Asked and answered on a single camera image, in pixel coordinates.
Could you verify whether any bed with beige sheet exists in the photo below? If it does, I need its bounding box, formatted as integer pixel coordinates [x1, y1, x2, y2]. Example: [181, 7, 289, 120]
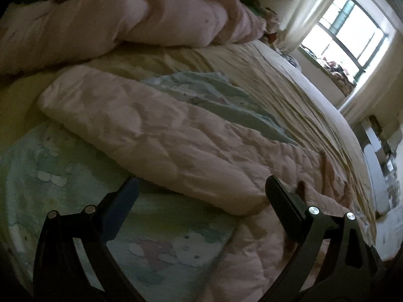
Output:
[0, 36, 378, 246]

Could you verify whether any pile of plush on windowsill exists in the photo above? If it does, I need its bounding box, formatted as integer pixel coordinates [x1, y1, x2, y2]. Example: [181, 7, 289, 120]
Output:
[315, 55, 357, 95]

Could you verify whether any rolled pink duvet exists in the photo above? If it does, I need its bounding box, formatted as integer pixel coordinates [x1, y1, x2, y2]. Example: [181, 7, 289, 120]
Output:
[0, 0, 268, 77]

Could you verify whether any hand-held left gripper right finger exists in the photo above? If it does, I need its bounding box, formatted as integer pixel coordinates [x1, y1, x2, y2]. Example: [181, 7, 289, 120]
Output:
[258, 175, 386, 302]

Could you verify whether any pile of clothes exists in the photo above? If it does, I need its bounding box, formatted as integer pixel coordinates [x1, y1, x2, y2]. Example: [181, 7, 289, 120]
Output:
[234, 0, 281, 40]

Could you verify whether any white rounded board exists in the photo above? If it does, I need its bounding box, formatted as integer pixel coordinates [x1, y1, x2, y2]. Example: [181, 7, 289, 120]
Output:
[362, 143, 391, 215]

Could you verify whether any pink quilt with cartoon lining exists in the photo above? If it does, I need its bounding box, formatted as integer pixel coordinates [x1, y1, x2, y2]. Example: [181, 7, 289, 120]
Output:
[0, 66, 378, 302]

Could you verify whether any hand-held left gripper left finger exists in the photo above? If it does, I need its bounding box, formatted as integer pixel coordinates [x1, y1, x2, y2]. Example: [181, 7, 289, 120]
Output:
[33, 177, 145, 302]

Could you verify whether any white curtain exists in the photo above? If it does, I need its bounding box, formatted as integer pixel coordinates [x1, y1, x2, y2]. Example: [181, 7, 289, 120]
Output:
[277, 0, 350, 51]
[339, 79, 403, 123]

